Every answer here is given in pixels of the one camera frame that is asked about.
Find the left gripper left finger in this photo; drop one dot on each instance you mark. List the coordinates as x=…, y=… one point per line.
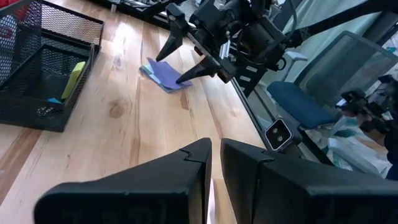
x=140, y=196

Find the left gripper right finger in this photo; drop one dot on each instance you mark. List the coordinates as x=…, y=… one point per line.
x=295, y=196

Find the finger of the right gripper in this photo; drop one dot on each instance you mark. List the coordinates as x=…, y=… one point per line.
x=172, y=43
x=202, y=69

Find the purple sticky note pad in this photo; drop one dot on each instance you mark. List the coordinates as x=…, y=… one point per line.
x=164, y=74

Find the pink sticky note pad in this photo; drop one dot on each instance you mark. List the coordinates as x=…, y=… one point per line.
x=211, y=199

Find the yellow-green eraser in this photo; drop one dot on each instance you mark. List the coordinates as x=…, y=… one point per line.
x=73, y=79

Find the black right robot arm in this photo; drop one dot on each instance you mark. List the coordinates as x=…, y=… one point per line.
x=264, y=40

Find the blue office chair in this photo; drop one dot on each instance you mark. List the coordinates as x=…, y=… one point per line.
x=298, y=104

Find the black mesh desk organizer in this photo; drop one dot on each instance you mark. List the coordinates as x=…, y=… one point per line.
x=31, y=93

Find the person's hand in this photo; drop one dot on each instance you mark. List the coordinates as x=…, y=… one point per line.
x=371, y=132

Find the black aluminium table frame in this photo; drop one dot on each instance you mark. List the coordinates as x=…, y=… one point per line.
x=245, y=93

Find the white-faced table camera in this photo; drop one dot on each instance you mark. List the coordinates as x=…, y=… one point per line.
x=277, y=134

